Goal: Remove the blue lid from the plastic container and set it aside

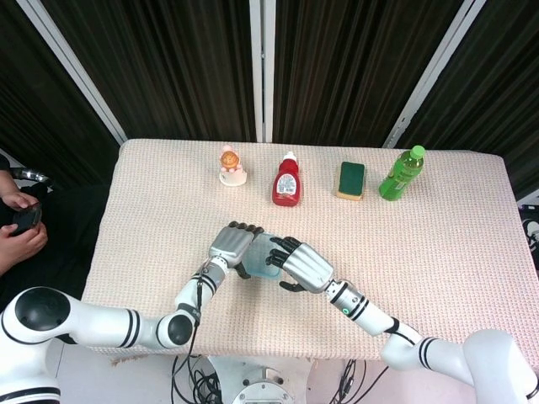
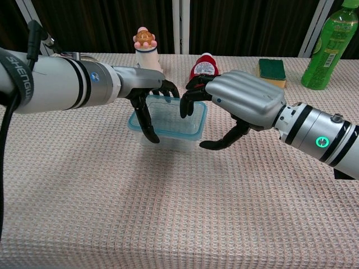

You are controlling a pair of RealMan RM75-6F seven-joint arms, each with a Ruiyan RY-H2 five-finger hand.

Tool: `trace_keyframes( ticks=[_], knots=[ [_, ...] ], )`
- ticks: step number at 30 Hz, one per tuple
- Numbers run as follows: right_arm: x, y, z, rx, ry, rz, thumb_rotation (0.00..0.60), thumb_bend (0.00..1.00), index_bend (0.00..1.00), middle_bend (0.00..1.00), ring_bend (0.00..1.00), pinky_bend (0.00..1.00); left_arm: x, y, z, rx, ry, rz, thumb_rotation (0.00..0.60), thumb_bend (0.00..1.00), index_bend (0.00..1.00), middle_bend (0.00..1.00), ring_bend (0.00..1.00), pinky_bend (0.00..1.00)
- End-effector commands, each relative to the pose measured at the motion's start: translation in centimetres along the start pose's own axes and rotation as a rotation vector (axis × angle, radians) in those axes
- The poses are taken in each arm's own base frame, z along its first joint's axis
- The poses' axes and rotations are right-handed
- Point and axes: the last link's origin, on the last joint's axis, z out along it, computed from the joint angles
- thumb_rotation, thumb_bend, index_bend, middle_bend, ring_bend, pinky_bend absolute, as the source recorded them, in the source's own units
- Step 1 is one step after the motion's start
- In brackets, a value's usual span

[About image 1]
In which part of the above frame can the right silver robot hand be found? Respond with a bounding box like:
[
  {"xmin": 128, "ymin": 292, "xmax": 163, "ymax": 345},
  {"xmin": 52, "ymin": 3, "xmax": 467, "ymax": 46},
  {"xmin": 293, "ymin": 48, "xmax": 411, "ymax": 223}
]
[{"xmin": 264, "ymin": 236, "xmax": 336, "ymax": 295}]

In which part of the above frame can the person's right hand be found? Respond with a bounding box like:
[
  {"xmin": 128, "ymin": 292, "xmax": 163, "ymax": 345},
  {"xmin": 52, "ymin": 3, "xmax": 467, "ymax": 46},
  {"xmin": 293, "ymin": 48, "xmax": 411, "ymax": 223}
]
[{"xmin": 0, "ymin": 222, "xmax": 50, "ymax": 277}]

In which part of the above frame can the person's left hand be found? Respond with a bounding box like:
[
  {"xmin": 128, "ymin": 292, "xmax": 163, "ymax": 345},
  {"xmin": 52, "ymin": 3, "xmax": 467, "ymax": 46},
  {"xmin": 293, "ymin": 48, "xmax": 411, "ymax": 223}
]
[{"xmin": 0, "ymin": 170, "xmax": 42, "ymax": 212}]

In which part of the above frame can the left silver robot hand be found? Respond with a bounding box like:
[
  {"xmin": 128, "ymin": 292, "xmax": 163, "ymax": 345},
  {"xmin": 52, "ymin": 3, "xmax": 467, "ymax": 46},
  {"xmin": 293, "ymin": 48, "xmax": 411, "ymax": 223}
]
[{"xmin": 208, "ymin": 221, "xmax": 265, "ymax": 281}]

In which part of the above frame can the black phone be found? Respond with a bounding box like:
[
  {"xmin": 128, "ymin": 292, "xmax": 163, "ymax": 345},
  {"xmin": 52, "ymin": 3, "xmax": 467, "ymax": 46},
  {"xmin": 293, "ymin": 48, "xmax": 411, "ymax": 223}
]
[{"xmin": 9, "ymin": 202, "xmax": 44, "ymax": 237}]

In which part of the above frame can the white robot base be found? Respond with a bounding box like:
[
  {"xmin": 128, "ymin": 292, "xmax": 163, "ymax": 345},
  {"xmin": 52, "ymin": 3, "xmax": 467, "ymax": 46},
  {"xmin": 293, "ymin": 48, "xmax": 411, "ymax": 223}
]
[{"xmin": 208, "ymin": 355, "xmax": 313, "ymax": 404}]

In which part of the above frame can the chrome chair tube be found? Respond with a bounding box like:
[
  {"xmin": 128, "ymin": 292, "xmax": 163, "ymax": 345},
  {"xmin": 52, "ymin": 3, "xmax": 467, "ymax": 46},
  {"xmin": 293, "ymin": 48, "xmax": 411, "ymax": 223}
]
[{"xmin": 9, "ymin": 167, "xmax": 55, "ymax": 189}]

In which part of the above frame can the pink waffle tablecloth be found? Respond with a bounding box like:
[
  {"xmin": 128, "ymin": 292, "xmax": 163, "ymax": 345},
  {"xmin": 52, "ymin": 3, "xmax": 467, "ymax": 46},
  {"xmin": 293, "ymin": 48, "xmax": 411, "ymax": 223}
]
[{"xmin": 79, "ymin": 138, "xmax": 539, "ymax": 371}]

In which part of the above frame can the red ketchup bottle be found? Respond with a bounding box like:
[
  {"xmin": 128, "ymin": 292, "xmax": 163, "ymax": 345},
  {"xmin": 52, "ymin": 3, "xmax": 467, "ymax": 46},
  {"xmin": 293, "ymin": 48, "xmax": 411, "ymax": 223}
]
[{"xmin": 271, "ymin": 151, "xmax": 304, "ymax": 207}]

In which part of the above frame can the pink and orange toy figurine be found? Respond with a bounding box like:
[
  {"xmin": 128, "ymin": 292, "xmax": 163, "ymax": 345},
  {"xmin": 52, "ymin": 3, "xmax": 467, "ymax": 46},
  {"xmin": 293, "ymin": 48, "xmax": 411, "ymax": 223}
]
[{"xmin": 219, "ymin": 142, "xmax": 243, "ymax": 174}]

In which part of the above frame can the green and yellow sponge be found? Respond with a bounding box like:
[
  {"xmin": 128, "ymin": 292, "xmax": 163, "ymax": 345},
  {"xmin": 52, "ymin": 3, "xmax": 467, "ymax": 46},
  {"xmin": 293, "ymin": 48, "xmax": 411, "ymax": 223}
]
[{"xmin": 335, "ymin": 161, "xmax": 366, "ymax": 202}]

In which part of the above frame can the green drink bottle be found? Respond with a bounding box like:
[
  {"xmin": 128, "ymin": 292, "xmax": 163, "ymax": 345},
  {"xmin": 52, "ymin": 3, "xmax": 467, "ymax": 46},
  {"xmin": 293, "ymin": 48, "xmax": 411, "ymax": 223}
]
[{"xmin": 378, "ymin": 145, "xmax": 427, "ymax": 202}]

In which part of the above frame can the black curtain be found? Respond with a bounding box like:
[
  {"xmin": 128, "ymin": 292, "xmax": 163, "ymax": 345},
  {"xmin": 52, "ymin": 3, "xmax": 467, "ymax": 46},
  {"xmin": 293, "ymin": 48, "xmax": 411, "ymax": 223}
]
[{"xmin": 0, "ymin": 0, "xmax": 539, "ymax": 203}]

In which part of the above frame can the white and black equipment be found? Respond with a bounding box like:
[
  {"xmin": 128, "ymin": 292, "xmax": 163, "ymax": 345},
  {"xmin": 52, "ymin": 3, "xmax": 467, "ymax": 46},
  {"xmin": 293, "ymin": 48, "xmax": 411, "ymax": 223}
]
[{"xmin": 517, "ymin": 201, "xmax": 539, "ymax": 254}]

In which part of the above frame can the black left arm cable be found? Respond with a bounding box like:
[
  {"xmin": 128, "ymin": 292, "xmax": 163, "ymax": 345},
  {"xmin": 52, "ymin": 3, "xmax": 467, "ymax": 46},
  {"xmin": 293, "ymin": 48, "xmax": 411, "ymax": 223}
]
[{"xmin": 184, "ymin": 260, "xmax": 212, "ymax": 363}]

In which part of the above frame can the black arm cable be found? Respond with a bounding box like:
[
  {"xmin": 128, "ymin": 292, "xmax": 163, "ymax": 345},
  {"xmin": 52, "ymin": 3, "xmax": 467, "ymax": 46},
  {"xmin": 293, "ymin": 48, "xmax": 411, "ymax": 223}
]
[
  {"xmin": 184, "ymin": 260, "xmax": 212, "ymax": 363},
  {"xmin": 385, "ymin": 318, "xmax": 424, "ymax": 343}
]

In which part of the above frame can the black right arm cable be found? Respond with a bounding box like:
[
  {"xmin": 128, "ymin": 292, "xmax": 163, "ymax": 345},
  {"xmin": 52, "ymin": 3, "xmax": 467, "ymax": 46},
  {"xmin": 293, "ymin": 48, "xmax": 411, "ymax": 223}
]
[{"xmin": 385, "ymin": 318, "xmax": 424, "ymax": 343}]

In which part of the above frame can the black cable bundle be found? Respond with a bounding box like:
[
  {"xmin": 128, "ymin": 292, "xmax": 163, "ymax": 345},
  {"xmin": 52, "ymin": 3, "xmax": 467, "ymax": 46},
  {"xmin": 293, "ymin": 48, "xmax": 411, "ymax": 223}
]
[
  {"xmin": 171, "ymin": 353, "xmax": 221, "ymax": 404},
  {"xmin": 335, "ymin": 359, "xmax": 391, "ymax": 404}
]

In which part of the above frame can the white frame post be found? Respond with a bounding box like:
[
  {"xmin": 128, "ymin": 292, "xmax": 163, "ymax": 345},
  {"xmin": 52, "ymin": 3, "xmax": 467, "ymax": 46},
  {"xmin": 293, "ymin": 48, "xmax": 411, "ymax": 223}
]
[
  {"xmin": 382, "ymin": 0, "xmax": 478, "ymax": 149},
  {"xmin": 16, "ymin": 0, "xmax": 128, "ymax": 145},
  {"xmin": 248, "ymin": 0, "xmax": 277, "ymax": 143}
]

